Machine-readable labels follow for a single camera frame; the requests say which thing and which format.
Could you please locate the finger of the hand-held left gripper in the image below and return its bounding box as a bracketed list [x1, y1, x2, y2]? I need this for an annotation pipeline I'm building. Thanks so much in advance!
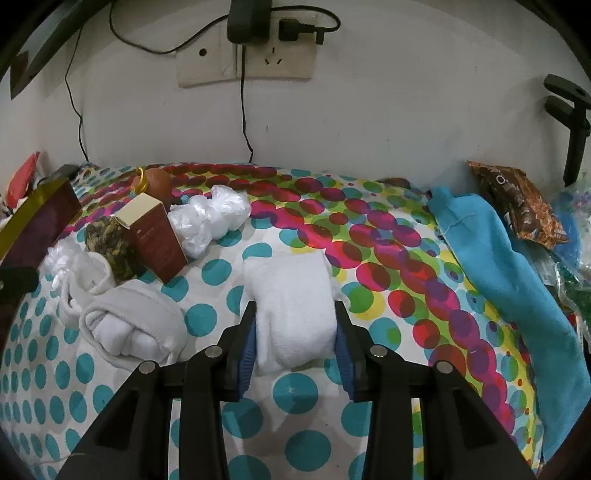
[0, 266, 40, 296]

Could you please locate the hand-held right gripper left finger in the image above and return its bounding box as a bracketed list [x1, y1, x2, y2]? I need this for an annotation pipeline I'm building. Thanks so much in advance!
[55, 301, 257, 480]

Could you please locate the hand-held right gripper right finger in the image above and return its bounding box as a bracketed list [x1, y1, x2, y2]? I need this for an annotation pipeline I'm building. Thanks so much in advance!
[333, 300, 539, 480]

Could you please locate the dark red storage box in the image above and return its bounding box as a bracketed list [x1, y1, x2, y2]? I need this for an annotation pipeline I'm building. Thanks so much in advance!
[0, 178, 84, 269]

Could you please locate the white towel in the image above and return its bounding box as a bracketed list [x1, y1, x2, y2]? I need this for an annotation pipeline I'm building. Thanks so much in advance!
[242, 252, 352, 375]

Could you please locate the grey-white sock pair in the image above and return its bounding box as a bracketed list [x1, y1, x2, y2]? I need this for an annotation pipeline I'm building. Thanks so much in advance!
[78, 277, 188, 370]

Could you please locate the dark red cream-top box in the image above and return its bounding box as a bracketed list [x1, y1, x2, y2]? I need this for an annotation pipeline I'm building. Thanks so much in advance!
[115, 193, 189, 284]

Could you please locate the crumpled white plastic bag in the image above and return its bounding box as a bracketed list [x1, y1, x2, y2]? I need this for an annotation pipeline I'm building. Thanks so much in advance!
[44, 240, 86, 296]

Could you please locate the small white sock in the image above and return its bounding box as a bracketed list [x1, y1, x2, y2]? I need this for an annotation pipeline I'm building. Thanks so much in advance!
[58, 251, 116, 325]

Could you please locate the red packet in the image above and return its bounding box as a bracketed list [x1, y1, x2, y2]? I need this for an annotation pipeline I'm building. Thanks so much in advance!
[6, 151, 42, 204]

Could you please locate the polka dot bed sheet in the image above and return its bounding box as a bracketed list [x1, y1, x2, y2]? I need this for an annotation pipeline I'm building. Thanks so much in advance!
[0, 161, 555, 480]

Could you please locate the dark grey object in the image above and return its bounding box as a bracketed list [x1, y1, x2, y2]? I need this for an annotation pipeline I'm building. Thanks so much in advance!
[45, 163, 80, 186]

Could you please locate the white plastic bag bundle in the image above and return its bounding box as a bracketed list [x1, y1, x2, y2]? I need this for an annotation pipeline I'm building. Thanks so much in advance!
[167, 185, 253, 260]

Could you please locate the brown toy figurine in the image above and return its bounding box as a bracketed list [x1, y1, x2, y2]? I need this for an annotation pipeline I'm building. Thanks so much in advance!
[131, 167, 173, 206]

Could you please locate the blue cloth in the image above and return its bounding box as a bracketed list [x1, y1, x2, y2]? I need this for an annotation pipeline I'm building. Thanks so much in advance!
[427, 185, 585, 467]

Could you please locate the dark cloth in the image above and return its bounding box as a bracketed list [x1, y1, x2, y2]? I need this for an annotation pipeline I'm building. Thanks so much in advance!
[376, 176, 428, 193]

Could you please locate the brown snack packet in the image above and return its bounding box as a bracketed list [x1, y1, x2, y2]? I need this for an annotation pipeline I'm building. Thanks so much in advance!
[466, 159, 571, 250]

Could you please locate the clear plastic bag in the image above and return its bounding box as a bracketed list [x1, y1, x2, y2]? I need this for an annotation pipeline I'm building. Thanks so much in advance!
[531, 185, 591, 325]

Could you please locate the black power plug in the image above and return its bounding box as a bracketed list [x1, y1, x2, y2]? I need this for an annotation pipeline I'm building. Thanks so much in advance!
[276, 17, 329, 47]

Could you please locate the black charger adapter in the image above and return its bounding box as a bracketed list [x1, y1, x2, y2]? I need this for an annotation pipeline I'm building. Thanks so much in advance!
[228, 0, 273, 45]

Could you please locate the thin black cable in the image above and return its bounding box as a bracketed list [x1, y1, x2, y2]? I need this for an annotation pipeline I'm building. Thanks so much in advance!
[64, 23, 91, 162]
[108, 0, 232, 55]

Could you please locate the black adapter cable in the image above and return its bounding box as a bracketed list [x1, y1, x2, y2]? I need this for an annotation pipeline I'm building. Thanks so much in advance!
[237, 41, 255, 165]

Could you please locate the beige wall socket plate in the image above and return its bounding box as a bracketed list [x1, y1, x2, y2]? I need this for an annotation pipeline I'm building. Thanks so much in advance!
[237, 11, 320, 82]
[176, 23, 241, 89]

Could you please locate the black plug cable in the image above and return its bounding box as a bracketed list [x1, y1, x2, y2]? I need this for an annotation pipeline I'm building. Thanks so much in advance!
[270, 4, 342, 33]

